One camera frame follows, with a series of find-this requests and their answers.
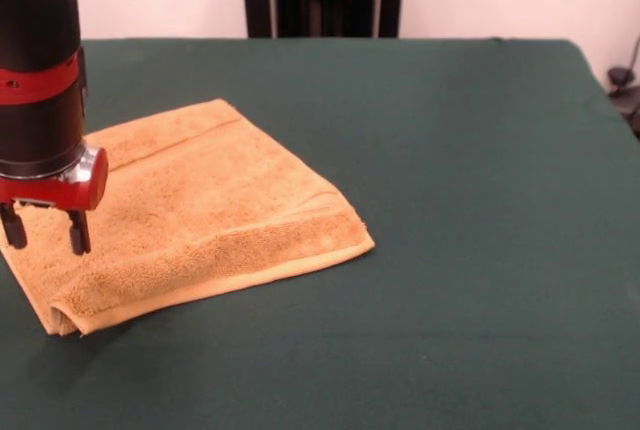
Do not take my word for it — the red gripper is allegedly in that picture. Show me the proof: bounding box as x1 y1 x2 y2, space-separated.
0 146 110 256

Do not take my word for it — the tan terry towel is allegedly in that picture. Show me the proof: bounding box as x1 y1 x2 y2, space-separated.
0 97 377 338

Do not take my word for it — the dark green table cloth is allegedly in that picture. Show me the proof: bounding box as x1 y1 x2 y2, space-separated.
0 37 640 430

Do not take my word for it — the grey tripod base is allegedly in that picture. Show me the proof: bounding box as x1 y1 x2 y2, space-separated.
606 34 640 140

